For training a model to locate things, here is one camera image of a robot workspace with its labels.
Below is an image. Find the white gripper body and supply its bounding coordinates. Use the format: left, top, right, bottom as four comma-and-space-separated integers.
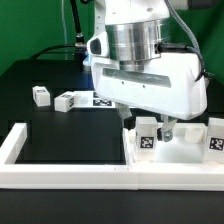
87, 34, 208, 121

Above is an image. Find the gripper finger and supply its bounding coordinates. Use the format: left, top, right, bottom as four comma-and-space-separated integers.
157, 115, 178, 142
115, 103, 132, 130

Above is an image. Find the white square table top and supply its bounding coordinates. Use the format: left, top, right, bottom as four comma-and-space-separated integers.
122, 123, 207, 165

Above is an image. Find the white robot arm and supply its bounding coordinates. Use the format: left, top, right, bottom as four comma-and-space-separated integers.
87, 0, 220, 142

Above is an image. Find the white marker tag sheet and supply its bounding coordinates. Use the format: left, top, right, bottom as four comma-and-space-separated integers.
74, 91, 115, 108

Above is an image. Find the white U-shaped fence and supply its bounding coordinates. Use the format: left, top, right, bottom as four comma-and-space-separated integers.
0, 123, 224, 191

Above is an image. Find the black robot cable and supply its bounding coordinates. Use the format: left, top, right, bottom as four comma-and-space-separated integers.
29, 0, 89, 60

